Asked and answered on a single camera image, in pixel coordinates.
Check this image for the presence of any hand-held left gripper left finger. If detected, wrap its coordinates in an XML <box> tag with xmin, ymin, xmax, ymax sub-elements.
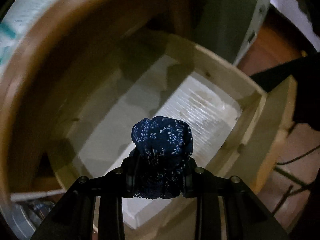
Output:
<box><xmin>30</xmin><ymin>152</ymin><xmax>140</xmax><ymax>240</ymax></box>

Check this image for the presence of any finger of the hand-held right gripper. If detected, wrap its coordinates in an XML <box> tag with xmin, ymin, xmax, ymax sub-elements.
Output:
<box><xmin>249</xmin><ymin>55</ymin><xmax>304</xmax><ymax>93</ymax></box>

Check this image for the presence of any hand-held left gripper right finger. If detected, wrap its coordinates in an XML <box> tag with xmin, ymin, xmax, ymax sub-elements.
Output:
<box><xmin>182</xmin><ymin>156</ymin><xmax>290</xmax><ymax>240</ymax></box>

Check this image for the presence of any wooden drawer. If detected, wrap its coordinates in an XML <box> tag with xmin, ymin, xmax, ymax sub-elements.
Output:
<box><xmin>47</xmin><ymin>32</ymin><xmax>298</xmax><ymax>230</ymax></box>

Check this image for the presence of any blue floral underwear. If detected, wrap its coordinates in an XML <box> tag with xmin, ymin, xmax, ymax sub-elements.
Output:
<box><xmin>131</xmin><ymin>116</ymin><xmax>194</xmax><ymax>200</ymax></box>

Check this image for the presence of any white drawer liner paper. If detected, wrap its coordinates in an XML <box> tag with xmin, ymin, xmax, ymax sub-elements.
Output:
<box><xmin>75</xmin><ymin>55</ymin><xmax>242</xmax><ymax>228</ymax></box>

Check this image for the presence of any white sheet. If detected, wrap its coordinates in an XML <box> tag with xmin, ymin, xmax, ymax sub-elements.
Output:
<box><xmin>270</xmin><ymin>0</ymin><xmax>320</xmax><ymax>48</ymax></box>

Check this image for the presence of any grey white appliance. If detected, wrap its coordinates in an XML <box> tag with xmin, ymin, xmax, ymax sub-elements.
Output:
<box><xmin>190</xmin><ymin>0</ymin><xmax>273</xmax><ymax>65</ymax></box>

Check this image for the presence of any wooden nightstand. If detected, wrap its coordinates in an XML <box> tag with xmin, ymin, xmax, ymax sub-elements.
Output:
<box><xmin>0</xmin><ymin>0</ymin><xmax>195</xmax><ymax>198</ymax></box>

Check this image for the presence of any white shoe box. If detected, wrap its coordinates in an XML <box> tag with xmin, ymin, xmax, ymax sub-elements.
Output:
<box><xmin>0</xmin><ymin>0</ymin><xmax>67</xmax><ymax>67</ymax></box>

